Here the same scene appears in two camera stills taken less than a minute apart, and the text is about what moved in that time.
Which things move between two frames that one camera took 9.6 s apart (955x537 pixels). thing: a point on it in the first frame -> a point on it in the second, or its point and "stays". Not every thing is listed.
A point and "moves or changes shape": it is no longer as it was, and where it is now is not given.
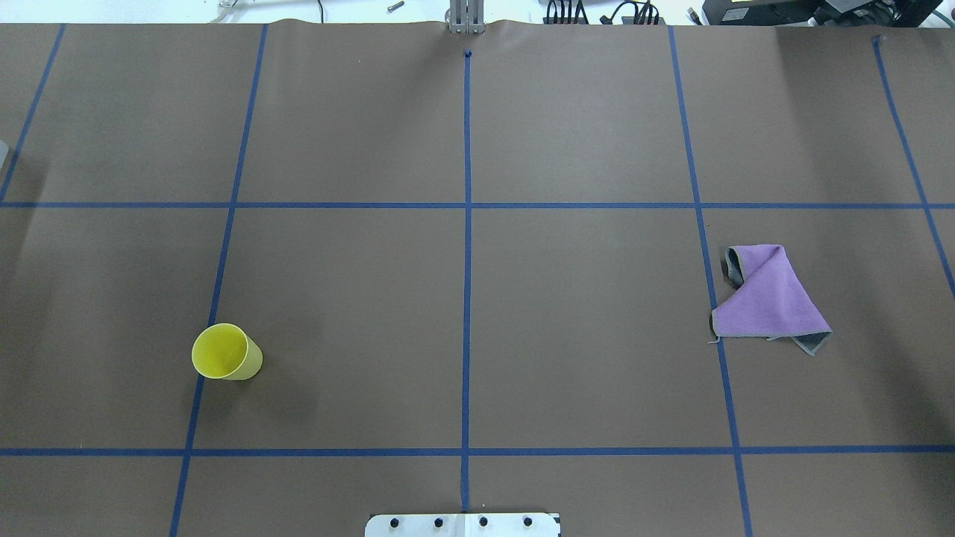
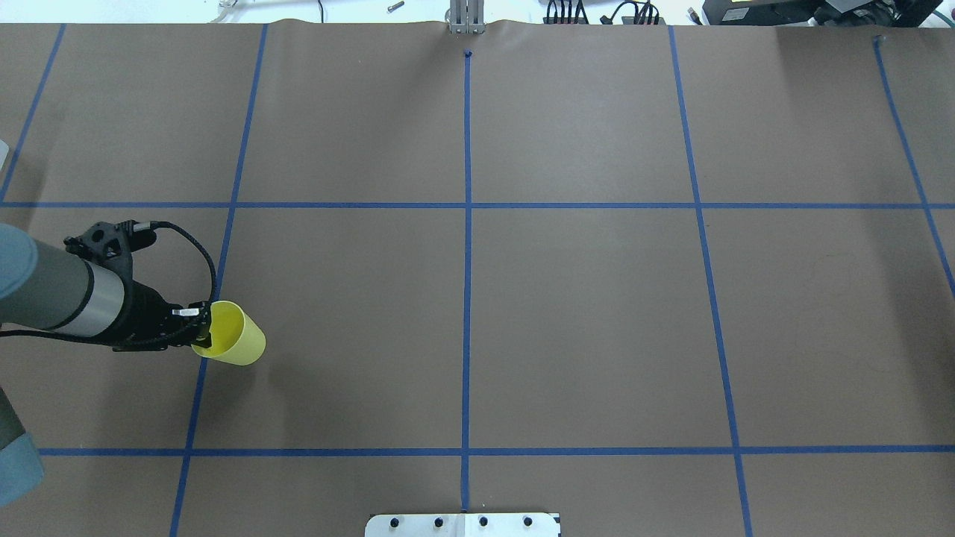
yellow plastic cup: x=224 y=351 moves or changes shape
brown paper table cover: x=483 y=271 stays
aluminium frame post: x=467 y=16 stays
